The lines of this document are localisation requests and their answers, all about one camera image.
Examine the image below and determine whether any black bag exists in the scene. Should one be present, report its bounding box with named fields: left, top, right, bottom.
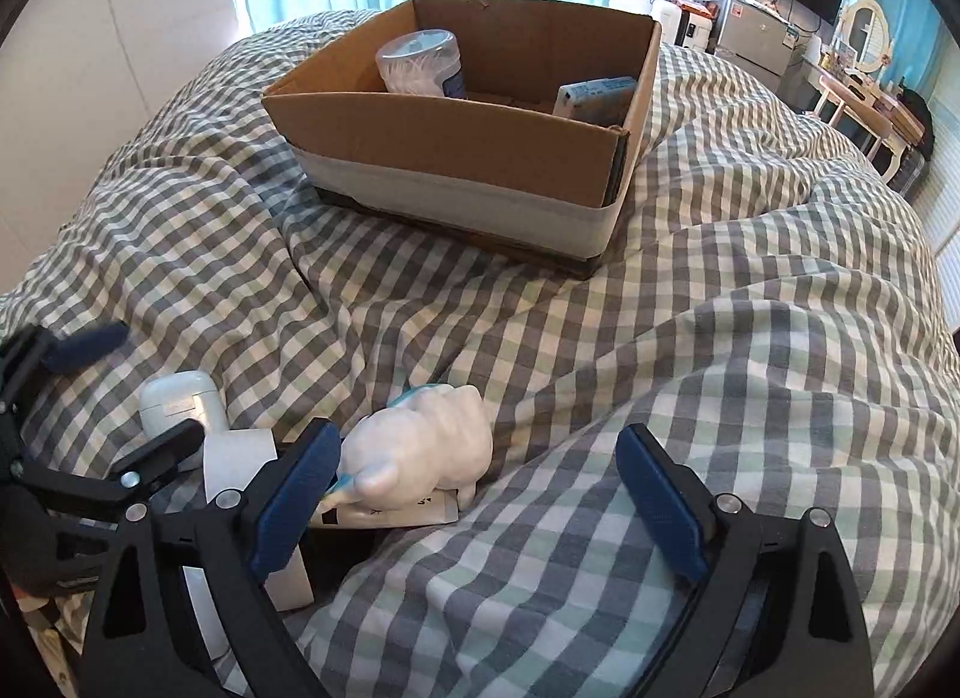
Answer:
left=896, top=87, right=935, bottom=160

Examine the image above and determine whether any white earbuds case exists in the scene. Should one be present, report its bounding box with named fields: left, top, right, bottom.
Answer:
left=139, top=370, right=230, bottom=444

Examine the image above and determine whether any oval vanity mirror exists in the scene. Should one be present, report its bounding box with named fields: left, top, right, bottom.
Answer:
left=836, top=0, right=893, bottom=70

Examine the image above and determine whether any silver mini fridge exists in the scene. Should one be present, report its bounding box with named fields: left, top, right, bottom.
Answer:
left=709, top=0, right=803, bottom=95

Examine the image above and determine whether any white paper box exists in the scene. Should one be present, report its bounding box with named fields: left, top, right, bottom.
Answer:
left=184, top=430, right=316, bottom=669

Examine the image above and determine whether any wooden chair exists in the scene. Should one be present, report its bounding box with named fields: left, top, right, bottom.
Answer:
left=814, top=64, right=923, bottom=167

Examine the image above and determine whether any grey checked blanket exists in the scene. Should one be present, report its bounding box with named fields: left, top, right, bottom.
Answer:
left=0, top=8, right=960, bottom=698

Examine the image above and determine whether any flat white box black label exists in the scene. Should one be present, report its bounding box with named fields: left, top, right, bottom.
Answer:
left=311, top=484, right=473, bottom=530

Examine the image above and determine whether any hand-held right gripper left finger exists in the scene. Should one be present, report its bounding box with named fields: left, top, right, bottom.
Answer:
left=79, top=419, right=344, bottom=698

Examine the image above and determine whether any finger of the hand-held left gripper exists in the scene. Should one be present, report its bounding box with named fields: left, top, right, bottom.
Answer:
left=11, top=419, right=207, bottom=519
left=0, top=321, right=130, bottom=399

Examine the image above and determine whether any clear cotton swab container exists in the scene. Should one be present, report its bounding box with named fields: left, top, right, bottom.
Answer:
left=375, top=28, right=466, bottom=101

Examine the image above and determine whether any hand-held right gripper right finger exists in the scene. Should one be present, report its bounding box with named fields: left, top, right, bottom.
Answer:
left=615, top=423, right=877, bottom=698

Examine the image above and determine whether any white plush toy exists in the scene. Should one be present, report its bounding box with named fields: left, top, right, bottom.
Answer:
left=330, top=383, right=494, bottom=515

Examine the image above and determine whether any teal curtain beside mirror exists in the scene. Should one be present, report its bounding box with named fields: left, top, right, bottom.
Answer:
left=859, top=0, right=960, bottom=107

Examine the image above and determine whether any brown cardboard box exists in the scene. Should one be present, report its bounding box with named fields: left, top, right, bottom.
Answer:
left=261, top=0, right=663, bottom=279

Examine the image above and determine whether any white appliance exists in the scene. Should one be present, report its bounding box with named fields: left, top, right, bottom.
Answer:
left=651, top=0, right=717, bottom=55

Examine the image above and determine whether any blue and white packet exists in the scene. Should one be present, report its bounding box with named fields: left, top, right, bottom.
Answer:
left=555, top=76, right=640, bottom=128

